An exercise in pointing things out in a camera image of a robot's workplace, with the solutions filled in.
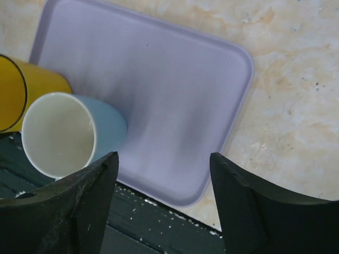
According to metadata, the white mug blue handle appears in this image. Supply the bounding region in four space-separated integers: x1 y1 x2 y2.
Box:
21 92 128 180

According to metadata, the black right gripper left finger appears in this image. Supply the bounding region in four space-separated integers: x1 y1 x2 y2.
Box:
1 152 119 253

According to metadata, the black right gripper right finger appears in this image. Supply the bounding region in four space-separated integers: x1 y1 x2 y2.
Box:
210 153 338 253

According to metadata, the yellow ceramic mug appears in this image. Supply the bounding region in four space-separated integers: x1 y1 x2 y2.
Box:
1 55 72 133

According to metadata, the lavender plastic tray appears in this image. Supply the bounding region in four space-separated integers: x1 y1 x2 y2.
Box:
30 1 254 206

